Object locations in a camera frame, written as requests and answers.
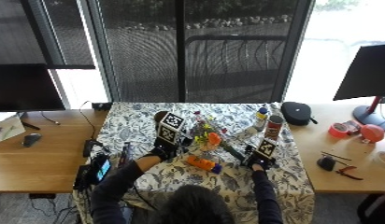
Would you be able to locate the black monitor red stand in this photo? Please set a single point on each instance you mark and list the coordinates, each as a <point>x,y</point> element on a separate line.
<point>367,74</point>

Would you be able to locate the red tape roll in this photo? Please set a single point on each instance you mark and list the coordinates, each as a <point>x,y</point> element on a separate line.
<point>338,130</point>

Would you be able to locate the person's left hand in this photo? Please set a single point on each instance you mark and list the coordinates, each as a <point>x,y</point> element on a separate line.
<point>160,151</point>

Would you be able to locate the the person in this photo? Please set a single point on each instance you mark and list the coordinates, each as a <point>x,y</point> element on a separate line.
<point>192,205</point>

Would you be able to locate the white paper sheet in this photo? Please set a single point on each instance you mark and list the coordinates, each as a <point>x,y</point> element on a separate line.
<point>8,130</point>

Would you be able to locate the small black box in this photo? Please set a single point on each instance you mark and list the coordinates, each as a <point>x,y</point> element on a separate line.
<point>101,106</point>

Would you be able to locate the white marker cube glove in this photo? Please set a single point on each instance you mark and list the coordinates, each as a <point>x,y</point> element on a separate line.
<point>267,148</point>
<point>169,127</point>

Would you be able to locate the black power adapter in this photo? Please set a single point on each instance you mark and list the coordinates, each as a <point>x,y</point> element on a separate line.
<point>88,148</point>

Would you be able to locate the dark slim pen case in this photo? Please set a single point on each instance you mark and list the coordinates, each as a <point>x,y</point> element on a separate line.
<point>125,154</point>

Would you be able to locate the white marker cube left glove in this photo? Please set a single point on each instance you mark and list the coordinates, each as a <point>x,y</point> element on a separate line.
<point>169,127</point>

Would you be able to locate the black computer mouse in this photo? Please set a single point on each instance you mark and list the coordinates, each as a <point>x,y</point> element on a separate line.
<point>31,139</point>

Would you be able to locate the black zip case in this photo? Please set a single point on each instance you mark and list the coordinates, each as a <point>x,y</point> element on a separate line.
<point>296,113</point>

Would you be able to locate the orange artificial flower green stem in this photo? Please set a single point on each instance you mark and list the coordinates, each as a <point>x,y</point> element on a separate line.
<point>215,138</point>

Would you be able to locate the red snack tube can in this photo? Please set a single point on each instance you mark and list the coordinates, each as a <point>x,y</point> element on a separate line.
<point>274,127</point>

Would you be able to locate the bunch of small artificial flowers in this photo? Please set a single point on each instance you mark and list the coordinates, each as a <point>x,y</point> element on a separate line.
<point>203,130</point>

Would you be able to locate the flat black device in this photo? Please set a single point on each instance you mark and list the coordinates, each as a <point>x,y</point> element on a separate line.
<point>81,177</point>

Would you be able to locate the thin dark pencil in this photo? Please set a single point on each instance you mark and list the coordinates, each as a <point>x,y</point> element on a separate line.
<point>336,155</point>

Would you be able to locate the person's right hand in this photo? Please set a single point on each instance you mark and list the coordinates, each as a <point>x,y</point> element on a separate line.
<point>259,161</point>

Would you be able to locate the black chair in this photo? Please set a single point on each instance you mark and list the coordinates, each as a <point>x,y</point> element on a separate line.
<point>375,209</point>

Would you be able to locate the small black round device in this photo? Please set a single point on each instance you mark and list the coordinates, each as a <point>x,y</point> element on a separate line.
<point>326,163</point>

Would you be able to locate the white marker cube right glove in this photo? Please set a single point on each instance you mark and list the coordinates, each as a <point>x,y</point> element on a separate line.
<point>267,148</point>

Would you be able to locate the smartphone with lit screen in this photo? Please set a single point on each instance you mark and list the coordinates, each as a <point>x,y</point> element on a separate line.
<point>103,169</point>

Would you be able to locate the orange bottle purple cap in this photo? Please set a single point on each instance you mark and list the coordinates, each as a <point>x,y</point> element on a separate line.
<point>204,163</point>

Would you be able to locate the blue floral tablecloth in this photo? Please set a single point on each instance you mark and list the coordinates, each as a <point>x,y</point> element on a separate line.
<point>168,180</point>

